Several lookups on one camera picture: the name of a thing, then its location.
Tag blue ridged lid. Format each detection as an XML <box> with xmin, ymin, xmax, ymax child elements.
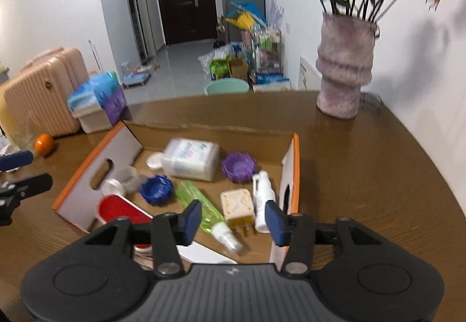
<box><xmin>140</xmin><ymin>174</ymin><xmax>172</xmax><ymax>205</ymax></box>

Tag red and white lint brush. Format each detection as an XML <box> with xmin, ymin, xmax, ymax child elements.
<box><xmin>95</xmin><ymin>194</ymin><xmax>237</xmax><ymax>265</ymax></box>

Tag white flat board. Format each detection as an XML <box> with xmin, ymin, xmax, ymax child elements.
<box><xmin>299</xmin><ymin>56</ymin><xmax>323</xmax><ymax>91</ymax></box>

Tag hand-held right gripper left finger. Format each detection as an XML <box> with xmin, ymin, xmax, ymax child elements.
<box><xmin>84</xmin><ymin>199</ymin><xmax>202</xmax><ymax>278</ymax></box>

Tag large white plastic bottle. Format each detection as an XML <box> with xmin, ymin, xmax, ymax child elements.
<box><xmin>160</xmin><ymin>138</ymin><xmax>221</xmax><ymax>182</ymax></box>

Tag white storage box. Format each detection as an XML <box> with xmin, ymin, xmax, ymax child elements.
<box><xmin>71</xmin><ymin>104</ymin><xmax>126</xmax><ymax>134</ymax></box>

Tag purple feather decoration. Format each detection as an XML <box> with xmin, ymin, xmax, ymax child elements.
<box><xmin>270</xmin><ymin>0</ymin><xmax>285</xmax><ymax>31</ymax></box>

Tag clear glass cup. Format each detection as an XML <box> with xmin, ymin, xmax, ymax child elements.
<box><xmin>15</xmin><ymin>123</ymin><xmax>38</xmax><ymax>152</ymax></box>

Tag blue plastic item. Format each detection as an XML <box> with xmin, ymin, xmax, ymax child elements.
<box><xmin>230</xmin><ymin>0</ymin><xmax>268</xmax><ymax>22</ymax></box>

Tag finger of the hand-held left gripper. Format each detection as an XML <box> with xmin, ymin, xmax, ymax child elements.
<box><xmin>0</xmin><ymin>151</ymin><xmax>34</xmax><ymax>171</ymax></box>
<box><xmin>0</xmin><ymin>173</ymin><xmax>53</xmax><ymax>199</ymax></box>

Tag purple ridged lid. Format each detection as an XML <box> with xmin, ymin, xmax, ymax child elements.
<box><xmin>221</xmin><ymin>153</ymin><xmax>257</xmax><ymax>183</ymax></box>

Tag interior side doorway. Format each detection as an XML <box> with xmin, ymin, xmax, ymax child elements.
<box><xmin>122</xmin><ymin>0</ymin><xmax>155</xmax><ymax>66</ymax></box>

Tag small brown cardboard box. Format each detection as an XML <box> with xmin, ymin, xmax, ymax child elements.
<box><xmin>229</xmin><ymin>59</ymin><xmax>249</xmax><ymax>79</ymax></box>

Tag green plastic basin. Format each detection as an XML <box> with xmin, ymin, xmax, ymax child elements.
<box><xmin>204</xmin><ymin>79</ymin><xmax>250</xmax><ymax>96</ymax></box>

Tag pink ribbed vase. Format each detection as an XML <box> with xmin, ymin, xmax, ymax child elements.
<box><xmin>316</xmin><ymin>13</ymin><xmax>377</xmax><ymax>120</ymax></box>

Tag green spray bottle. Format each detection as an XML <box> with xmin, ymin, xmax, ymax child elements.
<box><xmin>175</xmin><ymin>179</ymin><xmax>244</xmax><ymax>254</ymax></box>

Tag small blue stool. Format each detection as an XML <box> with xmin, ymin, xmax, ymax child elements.
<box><xmin>122</xmin><ymin>62</ymin><xmax>151</xmax><ymax>88</ymax></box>

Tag red cardboard box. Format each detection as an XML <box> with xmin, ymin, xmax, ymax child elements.
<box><xmin>52</xmin><ymin>120</ymin><xmax>301</xmax><ymax>264</ymax></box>

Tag yellow watering can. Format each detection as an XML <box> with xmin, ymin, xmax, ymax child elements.
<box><xmin>225</xmin><ymin>13</ymin><xmax>257</xmax><ymax>31</ymax></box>

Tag wire rack of bottles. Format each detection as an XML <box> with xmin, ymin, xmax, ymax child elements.
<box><xmin>251</xmin><ymin>25</ymin><xmax>285</xmax><ymax>77</ymax></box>

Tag white lid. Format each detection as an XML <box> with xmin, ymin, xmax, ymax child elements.
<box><xmin>146</xmin><ymin>153</ymin><xmax>164</xmax><ymax>171</ymax></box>

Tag white nasal spray bottle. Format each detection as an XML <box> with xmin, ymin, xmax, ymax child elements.
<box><xmin>252</xmin><ymin>170</ymin><xmax>276</xmax><ymax>234</ymax></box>

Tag pink ribbed suitcase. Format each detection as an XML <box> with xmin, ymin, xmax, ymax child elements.
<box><xmin>0</xmin><ymin>47</ymin><xmax>90</xmax><ymax>137</ymax></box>

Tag white mop handle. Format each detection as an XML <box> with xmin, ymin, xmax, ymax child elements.
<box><xmin>88</xmin><ymin>39</ymin><xmax>104</xmax><ymax>75</ymax></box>

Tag blue packs under rack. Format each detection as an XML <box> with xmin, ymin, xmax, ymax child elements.
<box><xmin>255</xmin><ymin>75</ymin><xmax>290</xmax><ymax>85</ymax></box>

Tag orange fruit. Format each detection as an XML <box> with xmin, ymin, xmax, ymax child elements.
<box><xmin>34</xmin><ymin>133</ymin><xmax>56</xmax><ymax>157</ymax></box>

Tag green packaged bags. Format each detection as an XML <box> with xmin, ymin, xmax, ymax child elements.
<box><xmin>198</xmin><ymin>49</ymin><xmax>234</xmax><ymax>80</ymax></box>

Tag small white round jar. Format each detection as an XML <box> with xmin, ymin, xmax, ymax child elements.
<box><xmin>101</xmin><ymin>178</ymin><xmax>127</xmax><ymax>197</ymax></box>

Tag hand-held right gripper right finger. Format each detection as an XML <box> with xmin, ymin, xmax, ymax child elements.
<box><xmin>265</xmin><ymin>200</ymin><xmax>383</xmax><ymax>277</ymax></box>

